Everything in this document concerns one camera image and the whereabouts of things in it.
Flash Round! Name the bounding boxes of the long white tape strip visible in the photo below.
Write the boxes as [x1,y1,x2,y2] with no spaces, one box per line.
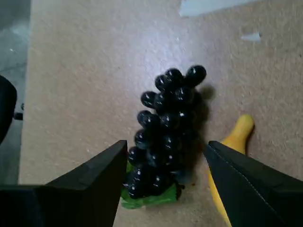
[178,0,261,18]

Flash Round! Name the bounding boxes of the small white tape bit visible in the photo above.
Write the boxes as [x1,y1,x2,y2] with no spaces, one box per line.
[241,31,262,43]

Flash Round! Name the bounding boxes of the black toy grapes with leaves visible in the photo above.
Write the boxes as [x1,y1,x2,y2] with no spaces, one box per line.
[120,64,207,210]

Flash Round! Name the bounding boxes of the yellow toy banana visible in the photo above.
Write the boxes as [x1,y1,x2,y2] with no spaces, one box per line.
[207,114,255,227]

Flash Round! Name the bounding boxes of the black rounded object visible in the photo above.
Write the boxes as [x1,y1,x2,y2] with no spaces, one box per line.
[0,75,24,146]

